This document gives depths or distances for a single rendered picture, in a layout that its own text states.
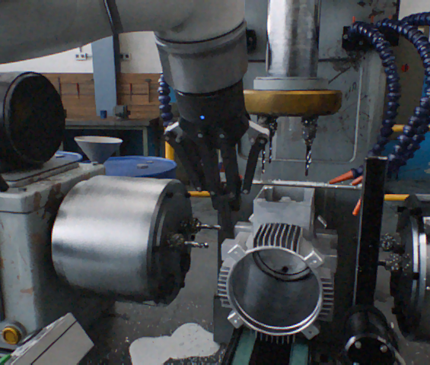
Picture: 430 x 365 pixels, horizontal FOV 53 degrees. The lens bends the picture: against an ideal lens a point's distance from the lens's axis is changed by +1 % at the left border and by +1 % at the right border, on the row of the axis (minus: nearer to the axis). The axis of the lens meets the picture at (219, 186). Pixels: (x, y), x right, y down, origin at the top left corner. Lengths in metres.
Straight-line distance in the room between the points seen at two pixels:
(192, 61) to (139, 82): 5.44
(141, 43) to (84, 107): 1.14
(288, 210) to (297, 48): 0.27
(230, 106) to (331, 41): 0.54
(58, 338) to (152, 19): 0.35
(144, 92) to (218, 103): 5.40
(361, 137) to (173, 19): 0.66
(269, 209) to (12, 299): 0.51
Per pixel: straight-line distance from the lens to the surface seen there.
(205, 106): 0.44
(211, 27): 0.40
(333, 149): 0.99
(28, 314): 0.91
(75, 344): 0.55
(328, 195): 0.88
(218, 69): 0.42
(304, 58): 0.75
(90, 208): 0.80
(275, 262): 0.92
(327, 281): 0.71
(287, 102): 0.70
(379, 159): 0.62
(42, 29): 0.37
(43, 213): 0.85
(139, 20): 0.39
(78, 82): 6.09
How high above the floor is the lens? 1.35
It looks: 14 degrees down
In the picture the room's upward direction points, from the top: straight up
